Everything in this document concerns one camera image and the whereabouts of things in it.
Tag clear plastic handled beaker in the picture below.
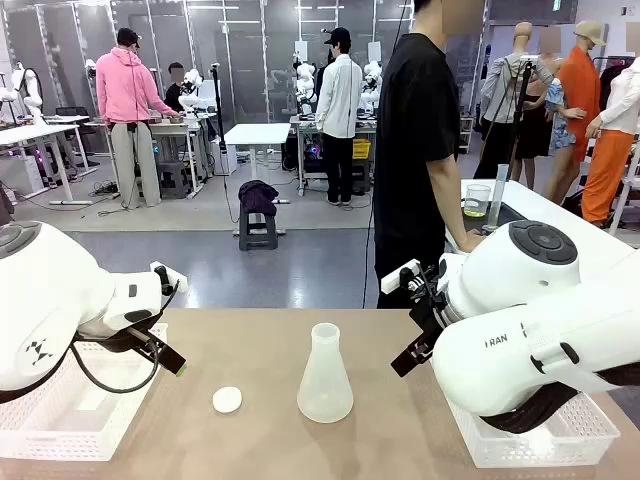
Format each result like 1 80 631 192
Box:
463 183 493 219

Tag black pole stand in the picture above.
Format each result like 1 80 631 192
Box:
209 62 230 177

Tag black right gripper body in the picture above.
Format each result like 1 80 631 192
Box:
408 292 451 346

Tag person's right hand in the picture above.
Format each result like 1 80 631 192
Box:
457 230 487 254

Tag long white desk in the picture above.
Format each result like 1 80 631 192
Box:
0 123 95 207

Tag mannequin with orange trousers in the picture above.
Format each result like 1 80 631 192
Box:
581 55 640 227

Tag black sleeved left arm cable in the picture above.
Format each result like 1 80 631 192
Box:
69 337 162 395

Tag person in pink hoodie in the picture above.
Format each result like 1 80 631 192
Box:
94 27 177 210

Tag black plastic tray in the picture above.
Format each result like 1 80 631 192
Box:
480 202 529 237

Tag white equipment workbench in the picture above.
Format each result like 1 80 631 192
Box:
83 115 211 197

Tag mannequin in blue floral dress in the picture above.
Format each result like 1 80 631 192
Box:
544 77 587 151

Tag mannequin in orange with hat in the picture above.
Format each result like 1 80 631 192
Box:
543 19 607 204

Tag seated person in black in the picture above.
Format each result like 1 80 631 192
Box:
163 61 190 114

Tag clear plastic graduated cylinder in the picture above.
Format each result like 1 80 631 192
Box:
487 164 509 233

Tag white round flask cap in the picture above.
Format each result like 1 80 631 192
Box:
212 386 244 414

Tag person in black t-shirt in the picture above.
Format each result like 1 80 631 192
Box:
373 0 489 310

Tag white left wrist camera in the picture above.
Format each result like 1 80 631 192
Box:
149 260 189 294

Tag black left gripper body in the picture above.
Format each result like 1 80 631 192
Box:
79 312 169 354

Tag small white standing table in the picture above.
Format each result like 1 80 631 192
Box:
223 122 292 205

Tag mannequin in black dress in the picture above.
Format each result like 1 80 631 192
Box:
513 25 564 190

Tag black tripod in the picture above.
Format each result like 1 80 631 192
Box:
492 54 540 182

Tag person in white shirt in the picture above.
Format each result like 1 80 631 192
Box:
314 27 365 207

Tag mannequin in grey jacket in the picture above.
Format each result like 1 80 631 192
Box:
473 22 555 181

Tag grey plastic step stool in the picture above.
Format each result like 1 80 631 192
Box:
238 199 286 252
156 160 190 200

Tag person's right forearm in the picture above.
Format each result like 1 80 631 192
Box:
432 184 474 239

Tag metal frame workbench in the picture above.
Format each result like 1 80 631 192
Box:
288 113 377 197

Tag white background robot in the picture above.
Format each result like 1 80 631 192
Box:
293 60 319 117
178 68 205 115
9 63 46 126
360 59 384 115

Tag white perforated plastic basket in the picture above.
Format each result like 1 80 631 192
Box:
0 322 169 462
444 389 622 469

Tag black office chair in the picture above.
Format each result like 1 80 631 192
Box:
53 105 100 169

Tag frosted plastic conical flask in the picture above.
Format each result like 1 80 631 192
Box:
296 322 355 425

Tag dark purple cloth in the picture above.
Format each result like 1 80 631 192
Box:
238 179 280 218

